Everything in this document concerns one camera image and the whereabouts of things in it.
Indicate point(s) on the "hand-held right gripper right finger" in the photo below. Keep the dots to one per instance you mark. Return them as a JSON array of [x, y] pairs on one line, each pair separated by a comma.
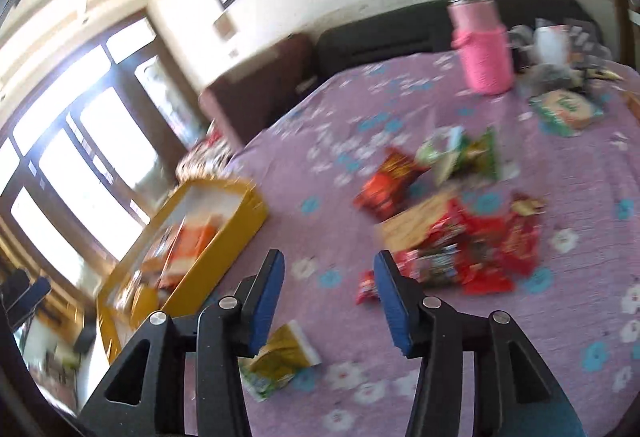
[[392, 302]]

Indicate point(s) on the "large window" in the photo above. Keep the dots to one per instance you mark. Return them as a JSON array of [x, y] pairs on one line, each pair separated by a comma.
[[75, 167]]

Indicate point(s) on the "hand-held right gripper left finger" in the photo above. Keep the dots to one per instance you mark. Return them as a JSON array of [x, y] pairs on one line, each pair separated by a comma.
[[265, 302]]

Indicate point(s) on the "green round cracker packet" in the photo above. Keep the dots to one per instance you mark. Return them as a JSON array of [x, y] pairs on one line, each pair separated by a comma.
[[565, 112]]

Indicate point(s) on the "green triangular snack packet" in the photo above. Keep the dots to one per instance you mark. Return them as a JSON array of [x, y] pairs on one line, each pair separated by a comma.
[[484, 154], [442, 157]]

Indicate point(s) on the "black headboard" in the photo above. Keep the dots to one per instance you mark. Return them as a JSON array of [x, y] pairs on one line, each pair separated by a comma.
[[375, 37]]

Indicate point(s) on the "clear orange-label cracker packet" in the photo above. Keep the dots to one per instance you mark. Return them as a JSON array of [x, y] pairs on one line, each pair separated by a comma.
[[192, 247]]

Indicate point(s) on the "small red candy packet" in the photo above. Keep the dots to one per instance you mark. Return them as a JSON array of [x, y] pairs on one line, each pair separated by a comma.
[[367, 287]]

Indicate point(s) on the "pink bottle with knit sleeve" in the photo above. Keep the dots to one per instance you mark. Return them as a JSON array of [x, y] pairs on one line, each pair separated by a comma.
[[482, 52]]

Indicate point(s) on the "tan snack packet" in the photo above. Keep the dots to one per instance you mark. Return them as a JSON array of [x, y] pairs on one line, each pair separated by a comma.
[[407, 227]]

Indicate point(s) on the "black chair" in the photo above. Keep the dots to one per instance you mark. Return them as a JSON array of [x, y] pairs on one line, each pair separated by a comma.
[[25, 294]]

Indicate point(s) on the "brown wooden cabinet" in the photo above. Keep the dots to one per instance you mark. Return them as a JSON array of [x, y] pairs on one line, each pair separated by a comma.
[[260, 87]]

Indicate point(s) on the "pile of red snack packets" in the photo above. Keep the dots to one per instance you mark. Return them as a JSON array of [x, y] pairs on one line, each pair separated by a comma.
[[480, 247]]

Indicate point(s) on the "gold green snack packet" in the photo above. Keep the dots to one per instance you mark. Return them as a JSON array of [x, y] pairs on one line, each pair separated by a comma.
[[280, 357]]

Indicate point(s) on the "yellow cardboard box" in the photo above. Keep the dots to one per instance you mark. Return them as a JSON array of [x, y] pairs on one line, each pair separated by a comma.
[[230, 232]]

